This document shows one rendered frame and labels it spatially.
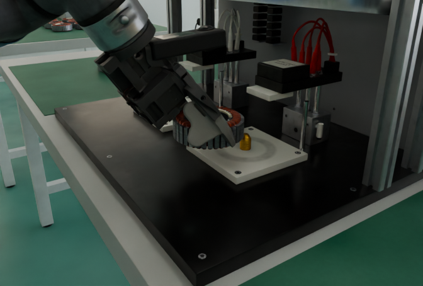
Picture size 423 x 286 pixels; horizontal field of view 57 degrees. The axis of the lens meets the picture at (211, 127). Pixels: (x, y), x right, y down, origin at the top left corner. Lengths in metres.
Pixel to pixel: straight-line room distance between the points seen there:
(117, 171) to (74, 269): 1.07
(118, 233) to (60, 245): 1.28
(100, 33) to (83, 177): 0.28
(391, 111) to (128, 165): 0.40
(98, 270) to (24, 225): 0.50
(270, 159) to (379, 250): 0.21
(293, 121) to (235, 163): 0.18
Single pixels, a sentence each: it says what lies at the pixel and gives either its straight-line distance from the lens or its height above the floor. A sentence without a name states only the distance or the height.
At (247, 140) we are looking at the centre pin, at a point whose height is 0.80.
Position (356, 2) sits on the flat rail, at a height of 1.02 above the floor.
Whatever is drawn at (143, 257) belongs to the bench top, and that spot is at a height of 0.75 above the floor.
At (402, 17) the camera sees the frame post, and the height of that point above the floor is 1.01.
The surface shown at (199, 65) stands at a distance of 0.83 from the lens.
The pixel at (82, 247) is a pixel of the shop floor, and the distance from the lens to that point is 1.77.
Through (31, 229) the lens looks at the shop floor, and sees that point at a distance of 1.95.
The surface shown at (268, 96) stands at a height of 0.88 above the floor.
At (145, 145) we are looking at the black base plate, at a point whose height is 0.77.
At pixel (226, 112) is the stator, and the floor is 0.86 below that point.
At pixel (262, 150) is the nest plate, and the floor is 0.78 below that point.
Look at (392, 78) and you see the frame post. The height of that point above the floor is 0.94.
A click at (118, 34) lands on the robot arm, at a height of 1.00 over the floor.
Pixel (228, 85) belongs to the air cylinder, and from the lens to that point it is 0.89.
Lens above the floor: 1.06
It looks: 22 degrees down
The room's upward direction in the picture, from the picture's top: straight up
